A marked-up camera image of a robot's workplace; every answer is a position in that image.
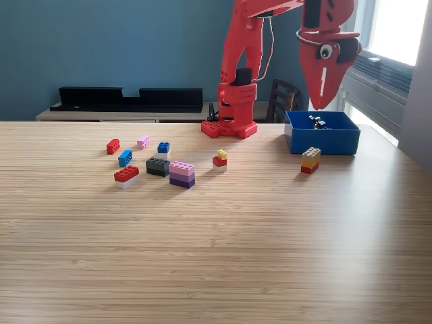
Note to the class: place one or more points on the yellow red white brick stack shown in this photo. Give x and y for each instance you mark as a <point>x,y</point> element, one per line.
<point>219,162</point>

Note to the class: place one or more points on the dark wooden chair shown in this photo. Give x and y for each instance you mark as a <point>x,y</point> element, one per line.
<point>281,98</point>

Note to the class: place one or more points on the bright window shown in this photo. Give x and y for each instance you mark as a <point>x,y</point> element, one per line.
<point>395,27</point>

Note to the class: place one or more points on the blue white brick stack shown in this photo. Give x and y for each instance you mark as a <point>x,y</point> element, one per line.
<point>163,147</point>

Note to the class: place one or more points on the small yellow toy digger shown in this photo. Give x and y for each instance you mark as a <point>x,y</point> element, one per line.
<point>319,123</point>

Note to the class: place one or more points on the grey dark green brick stack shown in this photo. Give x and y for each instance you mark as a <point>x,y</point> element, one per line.
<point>157,167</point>

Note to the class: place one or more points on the blue plastic bin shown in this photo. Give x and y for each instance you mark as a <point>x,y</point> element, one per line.
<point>324,140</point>

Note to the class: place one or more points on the tan orange red brick stack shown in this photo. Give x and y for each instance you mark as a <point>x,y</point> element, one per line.
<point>310,160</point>

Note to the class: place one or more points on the light blue brick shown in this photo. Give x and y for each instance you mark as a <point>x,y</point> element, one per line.
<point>125,158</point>

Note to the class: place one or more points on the black table clamp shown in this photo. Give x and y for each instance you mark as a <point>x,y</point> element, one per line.
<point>212,114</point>

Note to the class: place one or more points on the pale wooden sideboard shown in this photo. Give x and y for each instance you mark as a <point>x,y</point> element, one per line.
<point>118,116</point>

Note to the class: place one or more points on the grey window heater unit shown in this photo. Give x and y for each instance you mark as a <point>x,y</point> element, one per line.
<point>378,87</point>

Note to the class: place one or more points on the pink purple brick stack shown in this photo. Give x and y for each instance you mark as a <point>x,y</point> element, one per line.
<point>182,175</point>

